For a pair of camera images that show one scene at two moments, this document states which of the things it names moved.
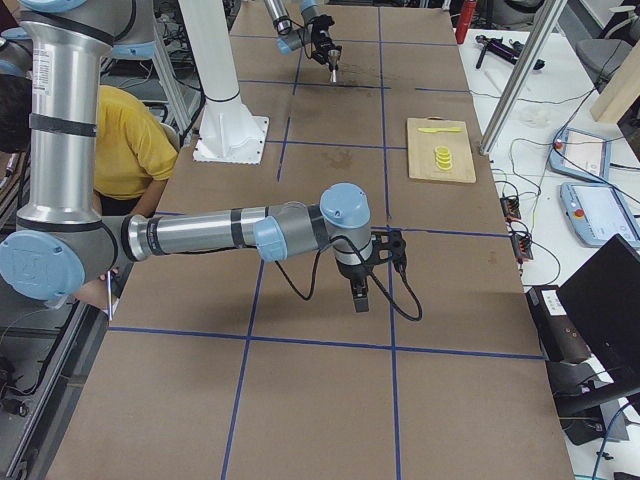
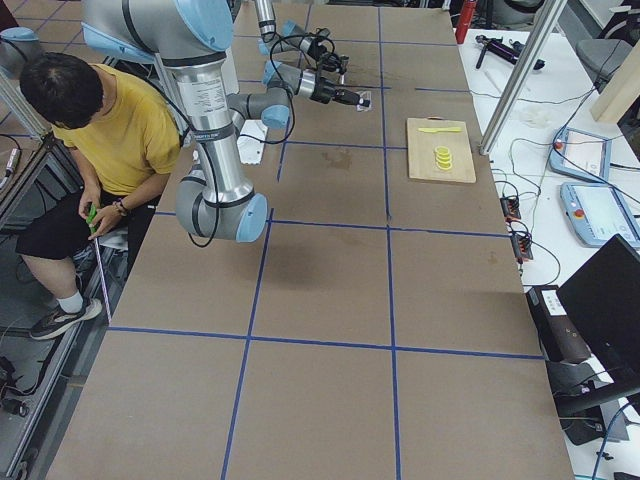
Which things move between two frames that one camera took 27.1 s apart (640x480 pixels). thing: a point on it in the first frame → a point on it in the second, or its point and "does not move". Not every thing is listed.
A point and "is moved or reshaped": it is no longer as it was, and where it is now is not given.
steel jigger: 333,55 is moved or reshaped
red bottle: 465,20 does not move
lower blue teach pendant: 595,213 does not move
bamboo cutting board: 422,145 does not move
